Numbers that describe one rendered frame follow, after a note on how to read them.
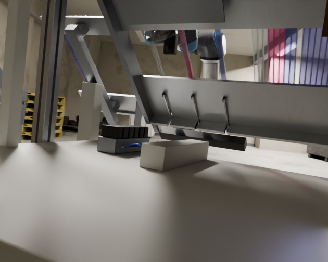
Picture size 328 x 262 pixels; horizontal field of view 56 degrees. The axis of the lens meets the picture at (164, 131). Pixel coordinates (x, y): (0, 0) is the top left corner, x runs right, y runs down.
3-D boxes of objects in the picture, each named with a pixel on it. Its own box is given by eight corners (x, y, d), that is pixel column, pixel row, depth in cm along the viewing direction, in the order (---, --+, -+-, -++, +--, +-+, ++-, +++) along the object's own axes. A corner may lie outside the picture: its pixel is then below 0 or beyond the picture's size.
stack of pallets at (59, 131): (27, 133, 645) (30, 93, 640) (63, 137, 642) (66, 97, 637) (-5, 136, 534) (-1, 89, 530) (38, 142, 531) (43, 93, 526)
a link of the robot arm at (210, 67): (198, 125, 187) (200, 30, 166) (223, 128, 182) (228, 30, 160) (192, 132, 177) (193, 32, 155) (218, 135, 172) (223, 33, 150)
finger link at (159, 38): (149, 24, 94) (161, 16, 101) (152, 43, 98) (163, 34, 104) (159, 24, 93) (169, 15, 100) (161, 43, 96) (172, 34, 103)
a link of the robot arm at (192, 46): (175, 46, 133) (173, 20, 127) (200, 47, 129) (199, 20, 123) (168, 52, 127) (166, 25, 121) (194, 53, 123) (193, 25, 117)
